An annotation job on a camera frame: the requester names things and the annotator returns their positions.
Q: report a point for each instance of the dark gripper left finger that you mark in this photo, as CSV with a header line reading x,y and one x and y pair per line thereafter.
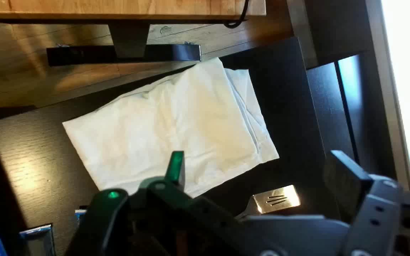
x,y
115,214

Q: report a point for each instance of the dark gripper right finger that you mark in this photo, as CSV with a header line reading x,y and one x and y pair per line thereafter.
x,y
371,208

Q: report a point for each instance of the small bottle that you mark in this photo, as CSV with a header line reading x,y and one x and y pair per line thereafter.
x,y
80,215

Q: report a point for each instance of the small blue snack packet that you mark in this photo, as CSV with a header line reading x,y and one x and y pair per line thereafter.
x,y
36,242

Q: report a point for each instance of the white folded cloth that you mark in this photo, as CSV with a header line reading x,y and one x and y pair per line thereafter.
x,y
167,119

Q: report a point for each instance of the wooden robot platform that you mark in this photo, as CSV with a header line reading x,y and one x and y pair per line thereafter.
x,y
120,8

